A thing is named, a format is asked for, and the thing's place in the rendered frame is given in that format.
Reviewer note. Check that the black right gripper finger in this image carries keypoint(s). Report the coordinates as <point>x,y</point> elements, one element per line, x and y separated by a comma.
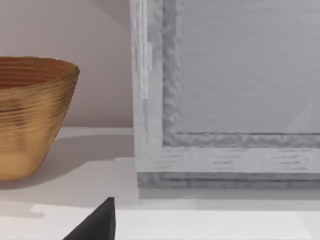
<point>101,222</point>

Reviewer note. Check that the brown woven basket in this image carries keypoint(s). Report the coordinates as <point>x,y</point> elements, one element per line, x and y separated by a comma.
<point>27,120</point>

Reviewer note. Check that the grey wooden cabinet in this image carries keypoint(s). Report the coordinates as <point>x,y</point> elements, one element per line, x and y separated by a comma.
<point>225,100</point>

